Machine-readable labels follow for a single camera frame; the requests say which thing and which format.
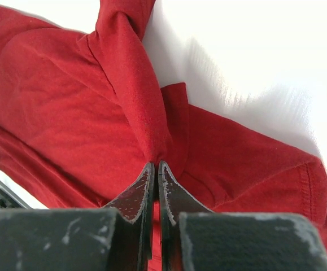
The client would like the aluminium front frame rail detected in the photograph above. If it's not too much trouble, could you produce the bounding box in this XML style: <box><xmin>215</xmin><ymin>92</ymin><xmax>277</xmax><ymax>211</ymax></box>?
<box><xmin>0</xmin><ymin>181</ymin><xmax>30</xmax><ymax>209</ymax></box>

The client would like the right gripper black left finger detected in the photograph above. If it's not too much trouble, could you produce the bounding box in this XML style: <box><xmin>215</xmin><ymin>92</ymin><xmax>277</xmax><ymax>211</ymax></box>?
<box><xmin>0</xmin><ymin>163</ymin><xmax>155</xmax><ymax>270</ymax></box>

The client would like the red t shirt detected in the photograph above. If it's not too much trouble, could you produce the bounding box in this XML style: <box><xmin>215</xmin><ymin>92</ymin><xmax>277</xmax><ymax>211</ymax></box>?
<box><xmin>0</xmin><ymin>0</ymin><xmax>327</xmax><ymax>271</ymax></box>

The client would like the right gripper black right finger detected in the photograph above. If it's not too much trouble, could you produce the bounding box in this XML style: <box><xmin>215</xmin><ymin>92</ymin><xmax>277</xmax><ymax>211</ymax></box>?
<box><xmin>158</xmin><ymin>161</ymin><xmax>327</xmax><ymax>270</ymax></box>

